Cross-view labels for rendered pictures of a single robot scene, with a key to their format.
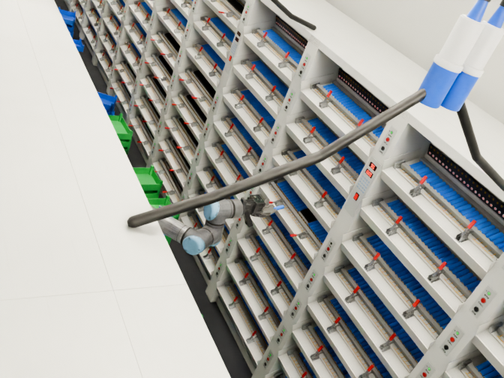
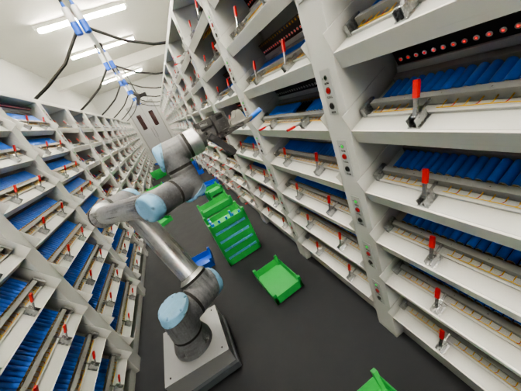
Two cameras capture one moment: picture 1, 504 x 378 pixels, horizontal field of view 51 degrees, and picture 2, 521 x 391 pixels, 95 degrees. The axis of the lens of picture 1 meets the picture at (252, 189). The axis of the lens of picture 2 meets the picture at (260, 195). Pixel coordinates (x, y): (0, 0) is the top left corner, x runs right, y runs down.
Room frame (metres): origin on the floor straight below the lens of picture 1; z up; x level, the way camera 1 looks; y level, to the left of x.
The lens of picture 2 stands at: (1.34, -0.45, 1.14)
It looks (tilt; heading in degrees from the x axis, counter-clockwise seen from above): 23 degrees down; 23
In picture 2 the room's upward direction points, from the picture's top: 23 degrees counter-clockwise
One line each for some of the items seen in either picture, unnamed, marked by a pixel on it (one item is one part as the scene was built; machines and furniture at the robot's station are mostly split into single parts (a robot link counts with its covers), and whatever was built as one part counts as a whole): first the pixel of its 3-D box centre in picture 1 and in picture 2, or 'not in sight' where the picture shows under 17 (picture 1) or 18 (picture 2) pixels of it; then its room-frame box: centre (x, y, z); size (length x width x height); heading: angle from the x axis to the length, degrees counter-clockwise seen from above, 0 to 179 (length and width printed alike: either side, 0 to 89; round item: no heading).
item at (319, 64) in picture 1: (268, 187); (271, 129); (2.70, -0.08, 0.90); 0.20 x 0.09 x 1.81; 128
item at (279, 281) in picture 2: not in sight; (276, 277); (2.42, 0.15, 0.04); 0.30 x 0.20 x 0.08; 42
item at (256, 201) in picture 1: (250, 206); (213, 129); (2.15, -0.03, 1.07); 0.12 x 0.08 x 0.09; 130
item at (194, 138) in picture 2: (235, 208); (194, 141); (2.10, 0.04, 1.06); 0.10 x 0.05 x 0.09; 40
